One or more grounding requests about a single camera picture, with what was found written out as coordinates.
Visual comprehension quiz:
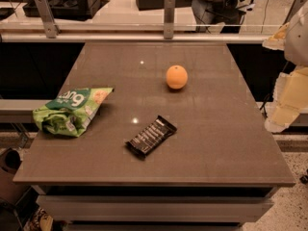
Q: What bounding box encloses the brown bin at left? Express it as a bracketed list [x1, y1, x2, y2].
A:
[0, 148, 29, 208]

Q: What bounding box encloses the orange fruit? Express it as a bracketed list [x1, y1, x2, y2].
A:
[166, 65, 188, 90]

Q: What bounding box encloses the grey table drawer frame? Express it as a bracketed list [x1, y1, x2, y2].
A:
[37, 194, 273, 225]

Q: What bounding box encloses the black box on floor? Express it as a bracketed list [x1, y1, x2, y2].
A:
[22, 0, 110, 22]

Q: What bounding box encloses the metal rail bracket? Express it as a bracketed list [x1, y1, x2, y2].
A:
[34, 0, 60, 39]
[284, 0, 308, 23]
[164, 0, 175, 39]

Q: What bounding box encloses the green rice chip bag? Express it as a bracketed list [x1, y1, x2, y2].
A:
[33, 88, 114, 138]

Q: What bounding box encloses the left metal rail bracket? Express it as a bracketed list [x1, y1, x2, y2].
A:
[34, 0, 60, 39]

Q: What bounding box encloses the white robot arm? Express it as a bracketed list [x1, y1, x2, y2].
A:
[262, 8, 308, 133]

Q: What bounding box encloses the middle metal rail bracket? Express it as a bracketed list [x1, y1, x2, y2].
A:
[164, 0, 175, 39]

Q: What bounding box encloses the right metal rail bracket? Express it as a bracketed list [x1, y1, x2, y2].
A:
[284, 0, 308, 23]

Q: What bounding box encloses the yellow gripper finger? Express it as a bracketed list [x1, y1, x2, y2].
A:
[262, 22, 289, 51]
[265, 66, 308, 133]

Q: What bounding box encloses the person in jeans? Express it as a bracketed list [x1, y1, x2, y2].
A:
[191, 0, 254, 35]

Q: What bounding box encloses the black snack bar wrapper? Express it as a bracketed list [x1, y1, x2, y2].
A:
[125, 115, 177, 160]

